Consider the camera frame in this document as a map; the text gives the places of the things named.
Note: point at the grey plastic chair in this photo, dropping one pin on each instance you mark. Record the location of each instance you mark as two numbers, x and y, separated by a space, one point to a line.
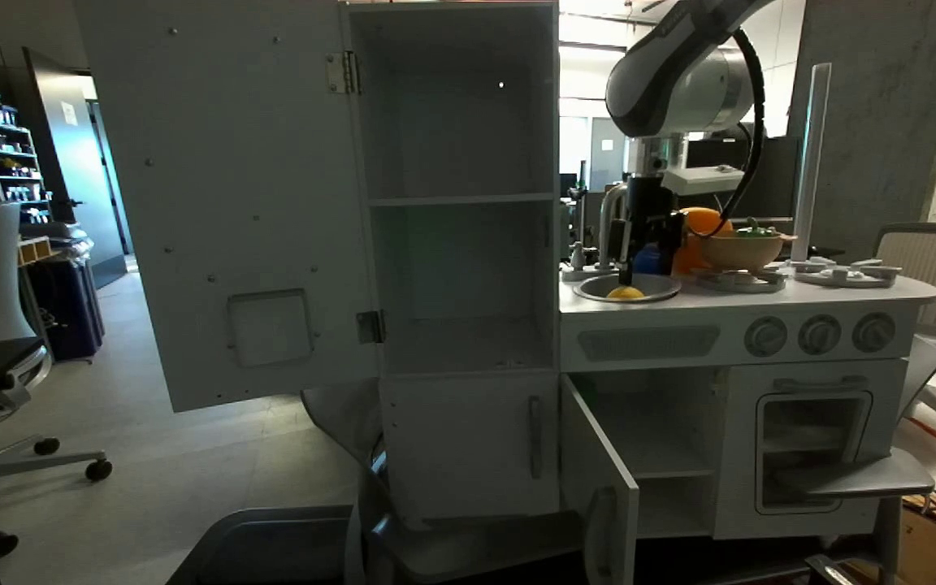
261 547

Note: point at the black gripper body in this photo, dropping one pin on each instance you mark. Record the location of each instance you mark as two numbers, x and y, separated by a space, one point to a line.
656 199

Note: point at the white upright pole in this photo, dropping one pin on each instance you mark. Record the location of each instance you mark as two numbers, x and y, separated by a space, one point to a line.
809 163

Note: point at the black monitor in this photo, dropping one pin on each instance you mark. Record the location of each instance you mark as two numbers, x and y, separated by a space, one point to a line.
770 173

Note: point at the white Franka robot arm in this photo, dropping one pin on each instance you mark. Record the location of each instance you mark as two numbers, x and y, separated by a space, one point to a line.
665 75

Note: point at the round metal sink basin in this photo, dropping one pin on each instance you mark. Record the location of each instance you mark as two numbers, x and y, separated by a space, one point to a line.
657 287

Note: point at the grey stove knob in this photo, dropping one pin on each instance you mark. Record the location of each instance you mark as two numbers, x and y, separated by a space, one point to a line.
764 335
874 333
819 333

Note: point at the white toy kitchen unit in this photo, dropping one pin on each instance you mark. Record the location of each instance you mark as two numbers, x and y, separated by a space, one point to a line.
456 117

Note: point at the cardboard box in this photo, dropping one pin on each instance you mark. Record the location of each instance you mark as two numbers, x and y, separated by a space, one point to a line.
923 539

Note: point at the tall white cabinet door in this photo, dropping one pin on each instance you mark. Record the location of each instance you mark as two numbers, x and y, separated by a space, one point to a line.
228 163

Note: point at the green toy pepper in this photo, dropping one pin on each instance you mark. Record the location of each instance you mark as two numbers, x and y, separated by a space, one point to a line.
758 230

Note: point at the tan bowl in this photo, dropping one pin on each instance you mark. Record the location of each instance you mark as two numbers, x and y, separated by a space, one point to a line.
745 253

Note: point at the grey burner grate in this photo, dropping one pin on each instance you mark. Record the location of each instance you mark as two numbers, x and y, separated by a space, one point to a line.
847 274
732 282

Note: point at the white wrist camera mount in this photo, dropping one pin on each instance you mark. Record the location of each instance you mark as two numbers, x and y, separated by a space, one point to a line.
706 180

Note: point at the dark suitcase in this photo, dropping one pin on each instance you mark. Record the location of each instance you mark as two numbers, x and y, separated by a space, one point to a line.
63 311

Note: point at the grey oven door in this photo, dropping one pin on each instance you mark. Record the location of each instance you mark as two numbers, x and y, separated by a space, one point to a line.
870 473

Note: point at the grey toy faucet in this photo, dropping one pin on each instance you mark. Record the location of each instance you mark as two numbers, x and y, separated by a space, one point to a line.
606 221

